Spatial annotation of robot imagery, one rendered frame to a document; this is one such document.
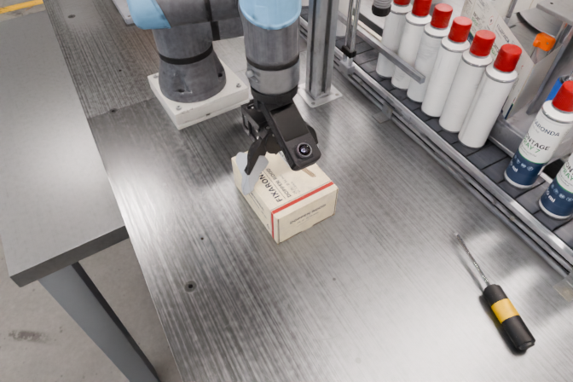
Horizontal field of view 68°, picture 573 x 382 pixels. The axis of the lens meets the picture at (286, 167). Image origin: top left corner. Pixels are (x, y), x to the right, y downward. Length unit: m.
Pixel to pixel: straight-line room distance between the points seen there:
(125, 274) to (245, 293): 1.10
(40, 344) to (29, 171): 0.89
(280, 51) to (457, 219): 0.46
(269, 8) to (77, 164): 0.57
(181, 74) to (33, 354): 1.15
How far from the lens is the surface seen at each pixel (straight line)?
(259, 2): 0.54
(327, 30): 0.94
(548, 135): 0.77
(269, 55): 0.57
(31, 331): 1.80
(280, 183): 0.73
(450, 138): 0.90
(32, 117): 1.12
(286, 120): 0.62
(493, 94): 0.81
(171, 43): 0.91
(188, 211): 0.80
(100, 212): 0.86
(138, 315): 1.67
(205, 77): 0.94
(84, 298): 0.99
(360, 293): 0.71
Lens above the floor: 1.46
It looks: 48 degrees down
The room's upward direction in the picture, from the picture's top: straight up
